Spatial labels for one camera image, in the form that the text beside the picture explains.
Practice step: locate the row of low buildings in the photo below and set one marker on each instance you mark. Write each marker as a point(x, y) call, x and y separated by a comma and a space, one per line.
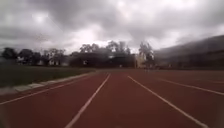
point(103, 60)

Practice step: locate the row of trees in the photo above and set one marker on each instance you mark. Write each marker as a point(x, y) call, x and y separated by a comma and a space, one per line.
point(100, 50)

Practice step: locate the red running track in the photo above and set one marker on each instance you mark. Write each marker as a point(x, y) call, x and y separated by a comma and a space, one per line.
point(116, 103)

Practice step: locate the white painted lane lines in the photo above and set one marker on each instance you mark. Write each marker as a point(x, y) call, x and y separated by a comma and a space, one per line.
point(87, 104)

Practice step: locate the pale concrete kerb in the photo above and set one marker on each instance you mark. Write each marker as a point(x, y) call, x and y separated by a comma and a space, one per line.
point(36, 84)

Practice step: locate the grandstand building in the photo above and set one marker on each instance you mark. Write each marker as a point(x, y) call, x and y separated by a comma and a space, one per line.
point(193, 53)

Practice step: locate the green grass field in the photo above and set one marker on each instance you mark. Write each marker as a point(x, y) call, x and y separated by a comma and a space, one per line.
point(30, 74)

